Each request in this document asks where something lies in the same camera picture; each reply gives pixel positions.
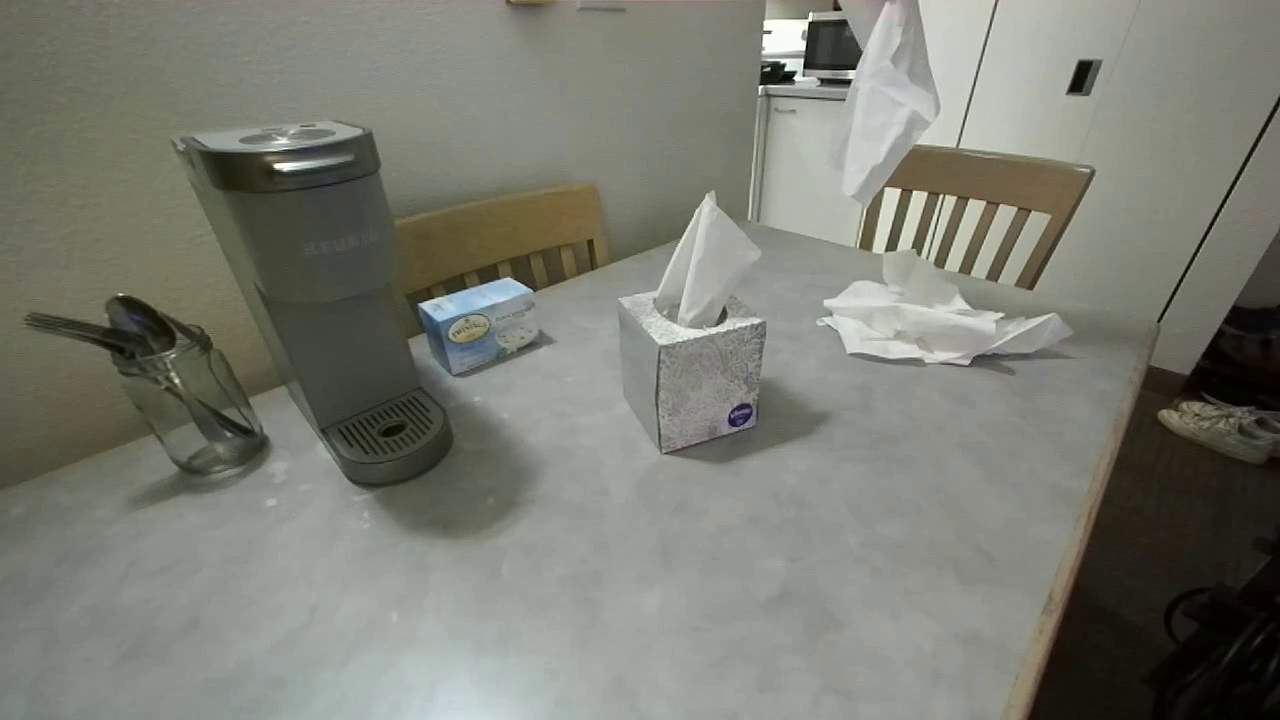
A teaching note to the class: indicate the grey patterned tissue box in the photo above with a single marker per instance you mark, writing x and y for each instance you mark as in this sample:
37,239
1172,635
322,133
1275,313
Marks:
695,386

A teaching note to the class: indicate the light blue cardboard box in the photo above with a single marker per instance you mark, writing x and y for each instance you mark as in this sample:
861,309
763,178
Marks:
480,324

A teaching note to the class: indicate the wooden slat-back chair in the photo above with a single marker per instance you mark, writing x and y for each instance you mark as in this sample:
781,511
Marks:
494,232
1001,180

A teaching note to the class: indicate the white counter cabinet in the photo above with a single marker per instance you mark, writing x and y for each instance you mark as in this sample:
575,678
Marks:
800,172

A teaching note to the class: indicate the grey single-serve coffee maker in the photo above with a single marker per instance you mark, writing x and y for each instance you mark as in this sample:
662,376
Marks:
335,292

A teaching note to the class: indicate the small dark countertop item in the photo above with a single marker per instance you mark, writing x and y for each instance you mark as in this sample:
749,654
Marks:
776,69

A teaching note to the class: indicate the black microwave oven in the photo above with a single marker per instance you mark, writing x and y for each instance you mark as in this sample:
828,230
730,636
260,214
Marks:
828,47

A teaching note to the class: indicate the clear glass jar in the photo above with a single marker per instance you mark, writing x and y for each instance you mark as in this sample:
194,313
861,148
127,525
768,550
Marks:
201,414

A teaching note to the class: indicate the metal spoon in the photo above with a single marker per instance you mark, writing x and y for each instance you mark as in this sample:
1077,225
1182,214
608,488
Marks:
74,329
143,323

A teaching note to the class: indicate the white sneaker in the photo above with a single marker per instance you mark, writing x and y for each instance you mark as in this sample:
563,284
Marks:
1221,435

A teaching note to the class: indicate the black wheeled equipment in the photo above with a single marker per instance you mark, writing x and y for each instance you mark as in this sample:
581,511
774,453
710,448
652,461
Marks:
1232,654

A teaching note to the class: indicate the black wall plate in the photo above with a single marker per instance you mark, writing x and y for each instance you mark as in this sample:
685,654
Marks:
1085,76

